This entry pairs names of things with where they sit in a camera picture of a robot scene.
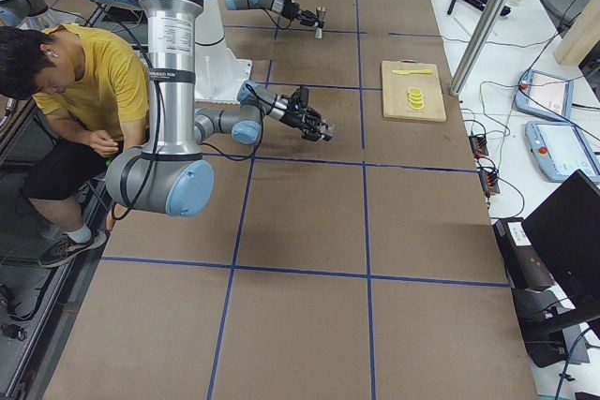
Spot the person in yellow shirt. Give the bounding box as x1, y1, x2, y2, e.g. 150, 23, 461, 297
1, 24, 149, 268

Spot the bamboo cutting board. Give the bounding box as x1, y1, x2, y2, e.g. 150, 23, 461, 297
381, 61, 446, 123

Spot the teach pendant far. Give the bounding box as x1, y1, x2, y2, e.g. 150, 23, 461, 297
514, 69, 574, 121

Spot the black small computer box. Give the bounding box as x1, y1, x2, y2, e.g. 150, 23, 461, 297
493, 217, 554, 292

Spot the teach pendant near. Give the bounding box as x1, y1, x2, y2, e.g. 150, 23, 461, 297
525, 121, 599, 184

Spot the steel double jigger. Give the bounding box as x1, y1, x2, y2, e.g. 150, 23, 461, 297
315, 7, 326, 39

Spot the yellow plastic knife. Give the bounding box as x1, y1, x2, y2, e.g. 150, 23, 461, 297
391, 68, 433, 76

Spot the aluminium frame post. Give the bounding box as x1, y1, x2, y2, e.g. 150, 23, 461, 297
449, 0, 506, 96

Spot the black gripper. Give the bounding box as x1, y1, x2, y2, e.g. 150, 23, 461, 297
279, 0, 320, 27
281, 97, 335, 141

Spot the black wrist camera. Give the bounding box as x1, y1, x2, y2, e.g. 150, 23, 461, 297
291, 85, 309, 110

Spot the teach pendant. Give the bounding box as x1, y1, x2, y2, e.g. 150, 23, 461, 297
525, 121, 599, 184
514, 69, 574, 121

